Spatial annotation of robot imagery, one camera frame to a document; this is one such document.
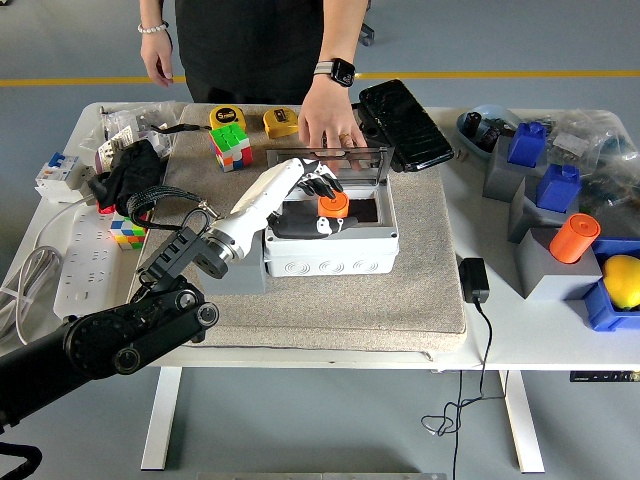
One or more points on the blue plastic bin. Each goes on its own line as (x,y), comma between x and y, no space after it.
(605,312)

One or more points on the white table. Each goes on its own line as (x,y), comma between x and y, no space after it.
(525,340)

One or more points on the white power strip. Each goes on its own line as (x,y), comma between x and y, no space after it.
(80,270)

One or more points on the yellow round tape measure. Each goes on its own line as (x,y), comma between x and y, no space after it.
(226,117)

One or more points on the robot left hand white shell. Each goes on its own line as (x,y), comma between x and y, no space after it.
(260,200)

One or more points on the light blue bowl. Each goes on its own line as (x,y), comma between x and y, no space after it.
(502,114)

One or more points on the person's right forearm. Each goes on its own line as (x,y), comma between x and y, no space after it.
(154,10)

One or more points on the grey battery holder block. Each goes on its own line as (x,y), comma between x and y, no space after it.
(522,220)
(500,175)
(245,280)
(550,280)

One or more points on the person's right hand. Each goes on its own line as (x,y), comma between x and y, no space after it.
(156,55)

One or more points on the orange cylinder battery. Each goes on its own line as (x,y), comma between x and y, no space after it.
(334,206)
(572,240)

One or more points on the blue block battery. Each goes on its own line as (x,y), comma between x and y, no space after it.
(557,190)
(527,147)

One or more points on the clear plastic bags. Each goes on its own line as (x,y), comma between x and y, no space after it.
(125,120)
(615,165)

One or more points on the black smartwatch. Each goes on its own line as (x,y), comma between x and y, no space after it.
(341,71)

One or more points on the person's left forearm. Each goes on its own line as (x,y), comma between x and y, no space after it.
(345,30)

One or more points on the yellow lemon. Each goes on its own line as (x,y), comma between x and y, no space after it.
(622,282)

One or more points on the person's torso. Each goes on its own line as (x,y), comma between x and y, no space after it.
(250,50)

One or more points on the yellow square tape measure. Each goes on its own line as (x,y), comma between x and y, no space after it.
(280,122)

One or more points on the black table control panel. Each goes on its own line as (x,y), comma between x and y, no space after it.
(600,376)

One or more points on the black capacitor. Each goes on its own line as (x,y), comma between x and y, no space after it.
(471,124)
(491,137)

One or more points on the large Rubik's cube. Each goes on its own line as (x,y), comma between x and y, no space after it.
(230,142)

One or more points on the grey plastic junction box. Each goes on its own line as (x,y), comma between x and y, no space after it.
(340,260)

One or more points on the white circuit breaker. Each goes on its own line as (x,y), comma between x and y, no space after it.
(57,175)

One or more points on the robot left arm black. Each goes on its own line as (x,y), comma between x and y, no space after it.
(125,330)

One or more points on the person's left hand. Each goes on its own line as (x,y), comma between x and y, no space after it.
(325,115)

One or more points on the small Rubik's cube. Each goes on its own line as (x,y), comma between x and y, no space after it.
(127,235)

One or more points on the transparent hinged box lid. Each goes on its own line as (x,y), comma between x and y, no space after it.
(375,172)

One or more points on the black cloth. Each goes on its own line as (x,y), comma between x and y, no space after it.
(130,160)

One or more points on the grey-brown mat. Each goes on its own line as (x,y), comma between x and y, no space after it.
(350,310)

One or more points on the black power adapter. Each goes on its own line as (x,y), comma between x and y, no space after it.
(473,277)

